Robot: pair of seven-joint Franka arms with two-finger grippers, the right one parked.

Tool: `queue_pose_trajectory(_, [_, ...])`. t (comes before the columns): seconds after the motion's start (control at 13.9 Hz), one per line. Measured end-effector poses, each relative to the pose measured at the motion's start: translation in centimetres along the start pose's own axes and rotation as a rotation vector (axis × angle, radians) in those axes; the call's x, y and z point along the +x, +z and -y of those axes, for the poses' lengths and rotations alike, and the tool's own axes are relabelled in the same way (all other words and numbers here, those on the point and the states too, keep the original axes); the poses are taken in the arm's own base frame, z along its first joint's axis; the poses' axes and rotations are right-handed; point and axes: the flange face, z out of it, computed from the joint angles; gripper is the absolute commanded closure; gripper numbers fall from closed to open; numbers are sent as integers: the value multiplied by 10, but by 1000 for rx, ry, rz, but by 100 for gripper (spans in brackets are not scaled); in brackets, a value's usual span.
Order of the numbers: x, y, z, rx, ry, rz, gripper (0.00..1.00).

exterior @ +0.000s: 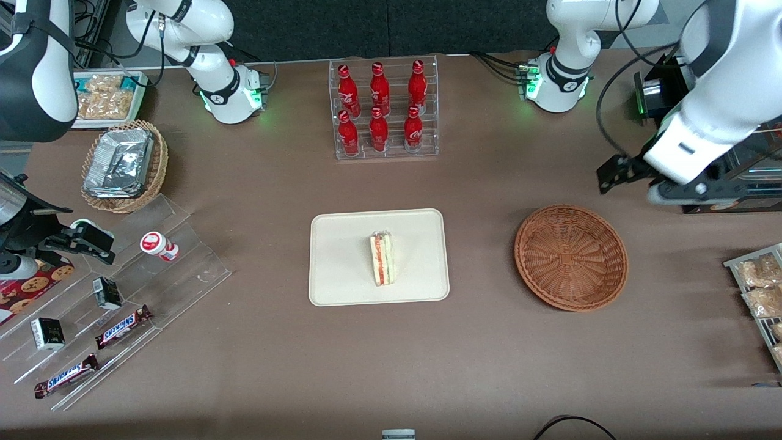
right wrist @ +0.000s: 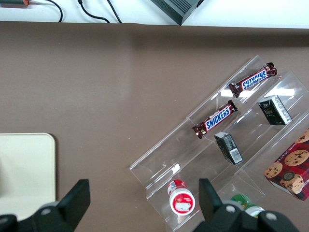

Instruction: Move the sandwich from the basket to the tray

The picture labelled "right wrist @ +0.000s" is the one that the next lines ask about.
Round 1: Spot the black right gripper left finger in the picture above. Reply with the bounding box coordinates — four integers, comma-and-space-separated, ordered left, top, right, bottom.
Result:
0, 179, 91, 232

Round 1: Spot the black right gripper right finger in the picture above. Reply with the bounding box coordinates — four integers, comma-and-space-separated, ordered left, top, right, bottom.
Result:
190, 178, 297, 232

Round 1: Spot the cream plastic tray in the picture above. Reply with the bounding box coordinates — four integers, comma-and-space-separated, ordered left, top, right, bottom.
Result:
0, 132, 57, 215

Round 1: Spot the green lidded can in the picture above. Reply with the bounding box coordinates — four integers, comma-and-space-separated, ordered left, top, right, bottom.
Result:
230, 194, 266, 218

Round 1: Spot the red lidded can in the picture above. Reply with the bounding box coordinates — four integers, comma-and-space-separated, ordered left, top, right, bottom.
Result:
167, 179, 196, 216

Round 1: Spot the small black carton box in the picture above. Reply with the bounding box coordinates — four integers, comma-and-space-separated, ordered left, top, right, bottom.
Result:
257, 94, 293, 126
214, 131, 243, 165

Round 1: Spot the clear acrylic tiered stand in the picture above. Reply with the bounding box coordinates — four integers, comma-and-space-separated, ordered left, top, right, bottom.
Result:
129, 55, 309, 232

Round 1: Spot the red plaid cookie box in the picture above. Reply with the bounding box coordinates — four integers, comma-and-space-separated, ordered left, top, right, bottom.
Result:
263, 128, 309, 202

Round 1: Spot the Snickers chocolate bar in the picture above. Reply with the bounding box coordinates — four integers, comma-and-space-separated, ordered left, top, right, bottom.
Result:
192, 100, 239, 140
228, 62, 278, 98

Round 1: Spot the brown table mat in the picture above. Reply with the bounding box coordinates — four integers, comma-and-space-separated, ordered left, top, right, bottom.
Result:
0, 21, 309, 232

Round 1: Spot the dark grey ribbed device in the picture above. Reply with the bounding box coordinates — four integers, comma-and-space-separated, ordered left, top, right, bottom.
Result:
150, 0, 205, 26

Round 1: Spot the red tipped tool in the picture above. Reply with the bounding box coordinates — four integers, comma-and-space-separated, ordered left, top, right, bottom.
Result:
0, 0, 31, 7

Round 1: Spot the black cable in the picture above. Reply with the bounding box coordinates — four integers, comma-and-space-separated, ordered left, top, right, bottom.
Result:
28, 0, 64, 23
106, 0, 123, 24
77, 0, 112, 24

